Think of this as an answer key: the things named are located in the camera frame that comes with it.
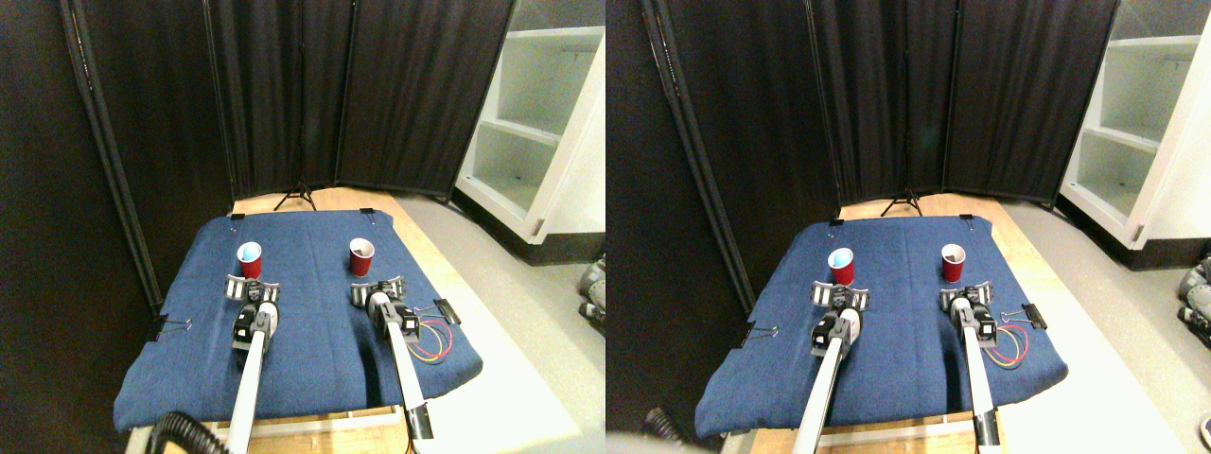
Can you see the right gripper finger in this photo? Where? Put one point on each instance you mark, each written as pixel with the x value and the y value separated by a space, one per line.
pixel 950 299
pixel 359 293
pixel 981 292
pixel 393 287

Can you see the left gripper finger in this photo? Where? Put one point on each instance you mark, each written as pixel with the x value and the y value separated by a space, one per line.
pixel 825 294
pixel 236 288
pixel 858 296
pixel 270 289

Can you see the red cup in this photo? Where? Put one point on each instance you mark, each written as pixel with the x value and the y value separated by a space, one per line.
pixel 841 276
pixel 250 270
pixel 954 272
pixel 362 267

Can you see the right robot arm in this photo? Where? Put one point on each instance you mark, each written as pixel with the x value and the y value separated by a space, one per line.
pixel 404 378
pixel 978 378

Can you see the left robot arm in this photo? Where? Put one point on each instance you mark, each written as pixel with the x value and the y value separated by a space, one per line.
pixel 819 402
pixel 248 397

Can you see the dark blue cloth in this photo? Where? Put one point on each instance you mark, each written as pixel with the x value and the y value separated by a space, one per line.
pixel 894 369
pixel 307 369

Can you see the black tripod foot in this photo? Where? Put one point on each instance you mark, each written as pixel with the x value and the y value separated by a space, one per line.
pixel 906 196
pixel 301 192

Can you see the black curtain pole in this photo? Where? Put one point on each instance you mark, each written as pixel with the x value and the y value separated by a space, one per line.
pixel 704 161
pixel 115 161

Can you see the grey device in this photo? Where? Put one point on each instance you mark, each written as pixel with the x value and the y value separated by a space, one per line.
pixel 1197 303
pixel 594 284

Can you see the white shelf unit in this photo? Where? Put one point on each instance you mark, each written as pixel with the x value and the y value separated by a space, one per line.
pixel 530 113
pixel 1135 104

